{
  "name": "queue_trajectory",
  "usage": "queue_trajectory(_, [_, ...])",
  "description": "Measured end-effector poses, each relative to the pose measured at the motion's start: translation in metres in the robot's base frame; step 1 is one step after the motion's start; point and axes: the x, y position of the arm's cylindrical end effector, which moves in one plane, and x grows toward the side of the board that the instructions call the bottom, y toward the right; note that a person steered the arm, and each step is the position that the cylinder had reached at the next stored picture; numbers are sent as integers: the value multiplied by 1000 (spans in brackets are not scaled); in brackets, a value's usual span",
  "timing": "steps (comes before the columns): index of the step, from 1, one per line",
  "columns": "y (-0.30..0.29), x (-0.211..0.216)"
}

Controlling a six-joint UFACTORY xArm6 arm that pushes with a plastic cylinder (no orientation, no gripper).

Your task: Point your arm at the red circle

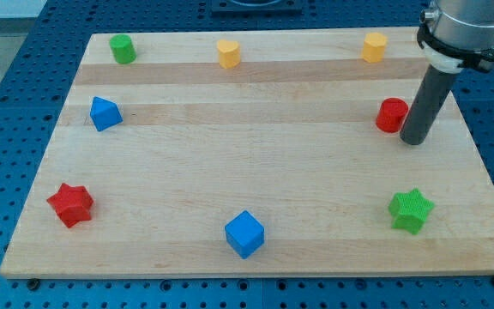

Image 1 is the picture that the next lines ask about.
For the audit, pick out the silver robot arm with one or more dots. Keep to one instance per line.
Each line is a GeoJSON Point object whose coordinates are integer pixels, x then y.
{"type": "Point", "coordinates": [458, 34]}

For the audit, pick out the wooden board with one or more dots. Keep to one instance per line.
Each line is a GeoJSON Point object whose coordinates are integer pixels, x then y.
{"type": "Point", "coordinates": [289, 135]}

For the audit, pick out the blue cube block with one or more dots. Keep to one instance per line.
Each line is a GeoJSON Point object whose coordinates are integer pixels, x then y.
{"type": "Point", "coordinates": [245, 234]}

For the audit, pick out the yellow heart block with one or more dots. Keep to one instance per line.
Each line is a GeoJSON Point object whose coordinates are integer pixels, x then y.
{"type": "Point", "coordinates": [229, 53]}

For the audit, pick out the blue triangle block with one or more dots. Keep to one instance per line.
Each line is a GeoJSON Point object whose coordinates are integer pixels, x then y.
{"type": "Point", "coordinates": [104, 114]}

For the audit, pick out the red cylinder block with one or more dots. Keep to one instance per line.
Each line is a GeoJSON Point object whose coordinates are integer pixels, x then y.
{"type": "Point", "coordinates": [391, 115]}

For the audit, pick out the green cylinder block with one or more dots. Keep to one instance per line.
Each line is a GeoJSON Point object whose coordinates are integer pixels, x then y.
{"type": "Point", "coordinates": [122, 48]}

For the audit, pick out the yellow hexagon block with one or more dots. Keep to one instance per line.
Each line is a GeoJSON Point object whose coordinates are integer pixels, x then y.
{"type": "Point", "coordinates": [374, 47]}

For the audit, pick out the green star block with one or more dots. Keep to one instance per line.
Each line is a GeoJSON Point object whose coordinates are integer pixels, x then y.
{"type": "Point", "coordinates": [410, 210]}

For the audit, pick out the red star block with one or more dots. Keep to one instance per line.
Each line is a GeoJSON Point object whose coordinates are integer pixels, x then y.
{"type": "Point", "coordinates": [72, 204]}

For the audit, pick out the dark grey pointer rod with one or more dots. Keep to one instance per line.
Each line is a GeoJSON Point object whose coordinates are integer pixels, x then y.
{"type": "Point", "coordinates": [428, 101]}

